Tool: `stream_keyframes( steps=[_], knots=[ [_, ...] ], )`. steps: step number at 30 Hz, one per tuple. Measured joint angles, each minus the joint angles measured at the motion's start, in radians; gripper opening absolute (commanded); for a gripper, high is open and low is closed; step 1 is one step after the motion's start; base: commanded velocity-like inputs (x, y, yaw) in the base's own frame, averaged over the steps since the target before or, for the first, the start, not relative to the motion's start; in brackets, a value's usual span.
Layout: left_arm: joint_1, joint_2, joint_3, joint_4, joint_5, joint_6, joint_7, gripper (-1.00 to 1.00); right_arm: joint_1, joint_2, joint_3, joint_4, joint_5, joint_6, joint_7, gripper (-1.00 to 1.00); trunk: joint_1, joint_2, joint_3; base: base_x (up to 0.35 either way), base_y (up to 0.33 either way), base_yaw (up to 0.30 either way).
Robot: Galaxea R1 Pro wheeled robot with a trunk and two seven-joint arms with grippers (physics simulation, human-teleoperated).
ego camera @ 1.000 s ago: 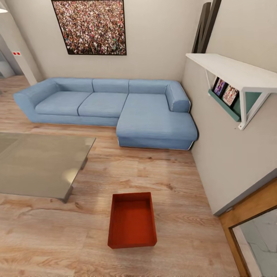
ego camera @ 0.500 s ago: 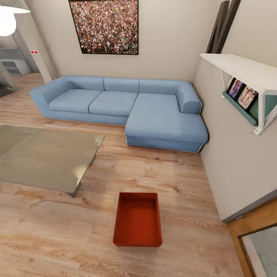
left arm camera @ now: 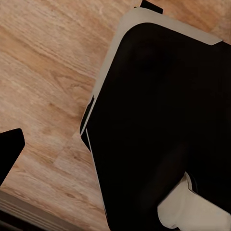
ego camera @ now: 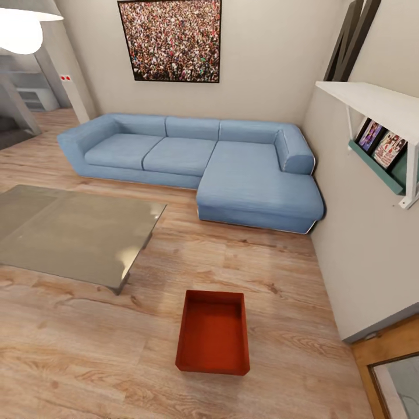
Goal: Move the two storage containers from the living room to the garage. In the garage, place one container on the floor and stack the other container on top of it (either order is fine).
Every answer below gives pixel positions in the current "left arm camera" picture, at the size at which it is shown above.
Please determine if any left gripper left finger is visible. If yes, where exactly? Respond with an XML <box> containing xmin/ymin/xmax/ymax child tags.
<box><xmin>0</xmin><ymin>128</ymin><xmax>25</xmax><ymax>185</ymax></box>

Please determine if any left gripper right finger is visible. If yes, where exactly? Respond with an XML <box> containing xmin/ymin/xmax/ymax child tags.
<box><xmin>216</xmin><ymin>128</ymin><xmax>231</xmax><ymax>167</ymax></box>

